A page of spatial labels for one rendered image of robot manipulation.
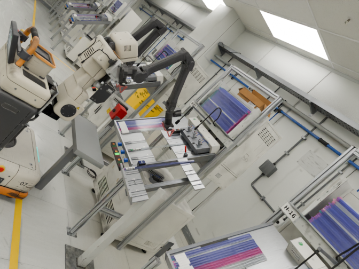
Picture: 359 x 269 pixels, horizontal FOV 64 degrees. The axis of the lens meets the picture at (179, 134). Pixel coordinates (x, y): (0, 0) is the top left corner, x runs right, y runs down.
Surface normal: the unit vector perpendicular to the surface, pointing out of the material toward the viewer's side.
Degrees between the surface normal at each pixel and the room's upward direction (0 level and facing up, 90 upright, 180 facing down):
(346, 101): 90
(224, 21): 90
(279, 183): 90
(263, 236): 44
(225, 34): 90
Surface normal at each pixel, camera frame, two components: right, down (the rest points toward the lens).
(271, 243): 0.10, -0.84
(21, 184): 0.43, 0.58
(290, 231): -0.59, -0.50
